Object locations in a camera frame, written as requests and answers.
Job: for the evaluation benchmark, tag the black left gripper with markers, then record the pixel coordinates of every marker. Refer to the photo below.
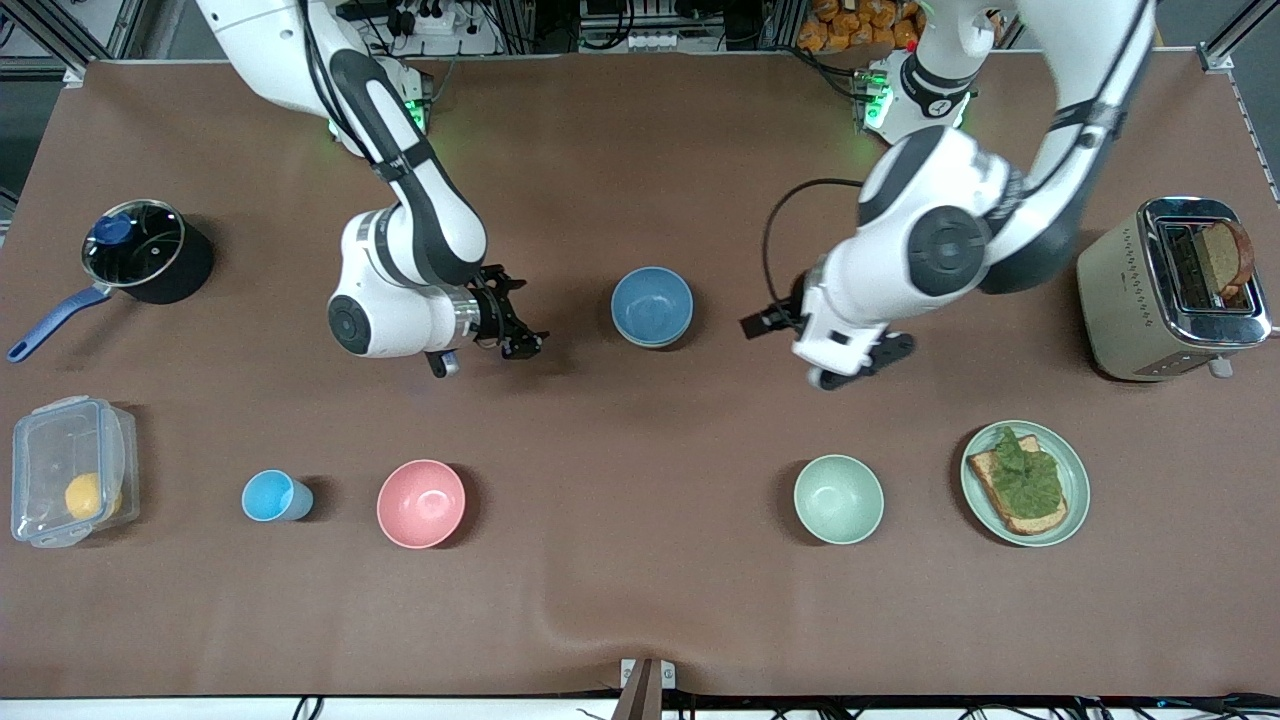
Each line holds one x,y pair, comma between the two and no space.
768,321

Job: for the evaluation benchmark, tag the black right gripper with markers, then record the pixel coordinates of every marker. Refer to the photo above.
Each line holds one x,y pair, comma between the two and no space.
493,313

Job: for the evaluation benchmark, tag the light green bowl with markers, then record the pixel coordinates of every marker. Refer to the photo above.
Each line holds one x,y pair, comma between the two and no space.
838,499
650,344

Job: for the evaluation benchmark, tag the blue bowl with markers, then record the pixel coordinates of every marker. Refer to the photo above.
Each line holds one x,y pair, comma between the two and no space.
650,303

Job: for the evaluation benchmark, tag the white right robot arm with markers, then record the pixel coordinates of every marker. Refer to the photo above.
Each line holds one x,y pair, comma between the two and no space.
385,310

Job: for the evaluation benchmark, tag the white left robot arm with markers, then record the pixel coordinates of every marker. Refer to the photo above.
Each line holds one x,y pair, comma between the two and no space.
930,240

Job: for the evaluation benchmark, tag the pink bowl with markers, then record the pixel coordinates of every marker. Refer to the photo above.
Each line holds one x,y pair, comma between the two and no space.
421,503

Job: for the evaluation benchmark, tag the toast slice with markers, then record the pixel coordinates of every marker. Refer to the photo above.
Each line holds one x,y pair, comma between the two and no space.
985,475

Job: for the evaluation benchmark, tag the white power strip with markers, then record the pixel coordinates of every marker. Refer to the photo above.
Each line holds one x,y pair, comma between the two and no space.
450,25

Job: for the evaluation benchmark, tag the light blue cup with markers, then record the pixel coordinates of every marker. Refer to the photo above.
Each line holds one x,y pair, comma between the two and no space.
270,496

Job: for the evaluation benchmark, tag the green lettuce leaf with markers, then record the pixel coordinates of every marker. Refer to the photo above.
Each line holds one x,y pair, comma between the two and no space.
1030,475

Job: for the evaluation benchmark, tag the orange snack bag pile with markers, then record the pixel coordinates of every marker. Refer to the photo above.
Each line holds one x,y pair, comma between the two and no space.
850,25

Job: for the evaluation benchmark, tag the light green plate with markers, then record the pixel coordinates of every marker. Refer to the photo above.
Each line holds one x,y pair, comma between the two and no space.
1078,485

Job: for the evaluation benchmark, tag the beige and chrome toaster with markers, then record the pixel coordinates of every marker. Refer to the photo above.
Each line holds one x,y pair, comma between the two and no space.
1125,300

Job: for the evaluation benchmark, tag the glass lid with blue knob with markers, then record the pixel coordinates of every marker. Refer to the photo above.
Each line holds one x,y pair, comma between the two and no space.
135,245

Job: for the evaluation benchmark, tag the yellow lemon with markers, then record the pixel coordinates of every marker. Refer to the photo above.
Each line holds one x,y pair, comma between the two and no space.
88,496

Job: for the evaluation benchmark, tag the brown bread slice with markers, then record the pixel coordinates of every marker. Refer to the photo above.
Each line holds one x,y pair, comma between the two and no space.
1225,258

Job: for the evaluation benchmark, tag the clear plastic lidded container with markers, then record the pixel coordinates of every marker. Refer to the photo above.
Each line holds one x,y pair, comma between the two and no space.
50,450

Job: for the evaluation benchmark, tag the metal table edge bracket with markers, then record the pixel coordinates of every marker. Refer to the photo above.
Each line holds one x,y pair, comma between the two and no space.
647,675

